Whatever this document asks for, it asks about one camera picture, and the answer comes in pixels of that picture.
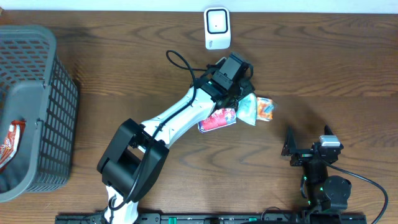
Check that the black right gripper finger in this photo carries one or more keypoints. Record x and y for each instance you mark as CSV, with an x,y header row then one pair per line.
x,y
328,131
289,146

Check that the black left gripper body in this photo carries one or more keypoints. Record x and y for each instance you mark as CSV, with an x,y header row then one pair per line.
x,y
241,88

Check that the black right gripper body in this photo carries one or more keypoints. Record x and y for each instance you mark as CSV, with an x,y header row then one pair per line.
x,y
305,156

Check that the teal snack packet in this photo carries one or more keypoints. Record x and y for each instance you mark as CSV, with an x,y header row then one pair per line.
x,y
247,109

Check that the small orange snack packet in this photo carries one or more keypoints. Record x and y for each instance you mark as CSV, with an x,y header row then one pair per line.
x,y
265,108

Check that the orange red chocolate bar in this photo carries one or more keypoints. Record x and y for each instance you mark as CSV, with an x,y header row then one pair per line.
x,y
11,142

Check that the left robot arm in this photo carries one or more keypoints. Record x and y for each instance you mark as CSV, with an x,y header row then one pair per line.
x,y
135,156

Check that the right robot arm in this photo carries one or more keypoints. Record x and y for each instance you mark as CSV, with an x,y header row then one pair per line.
x,y
325,193

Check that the white barcode scanner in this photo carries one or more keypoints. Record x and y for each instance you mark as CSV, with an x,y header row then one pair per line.
x,y
217,28

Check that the purple red snack packet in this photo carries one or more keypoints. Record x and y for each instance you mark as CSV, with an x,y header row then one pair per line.
x,y
219,119

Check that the grey plastic basket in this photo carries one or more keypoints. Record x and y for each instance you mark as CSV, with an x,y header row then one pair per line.
x,y
36,88

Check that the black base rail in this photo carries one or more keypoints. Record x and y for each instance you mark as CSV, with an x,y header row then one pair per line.
x,y
155,218

